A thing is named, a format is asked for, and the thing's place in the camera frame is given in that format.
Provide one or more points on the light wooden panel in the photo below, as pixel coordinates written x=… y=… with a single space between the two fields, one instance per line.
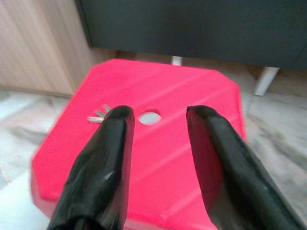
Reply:
x=36 y=43

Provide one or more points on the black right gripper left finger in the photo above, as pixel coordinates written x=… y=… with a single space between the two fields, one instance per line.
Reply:
x=105 y=167

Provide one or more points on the dark grey cabinet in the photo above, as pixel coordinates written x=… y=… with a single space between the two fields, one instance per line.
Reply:
x=196 y=26

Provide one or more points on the white cabinet leg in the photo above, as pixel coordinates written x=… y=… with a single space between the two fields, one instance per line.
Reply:
x=175 y=60
x=265 y=80

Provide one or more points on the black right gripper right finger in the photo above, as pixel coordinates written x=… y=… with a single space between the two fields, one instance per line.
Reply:
x=230 y=172

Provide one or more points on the red plastic stool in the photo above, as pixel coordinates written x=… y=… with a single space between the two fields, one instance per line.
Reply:
x=163 y=134

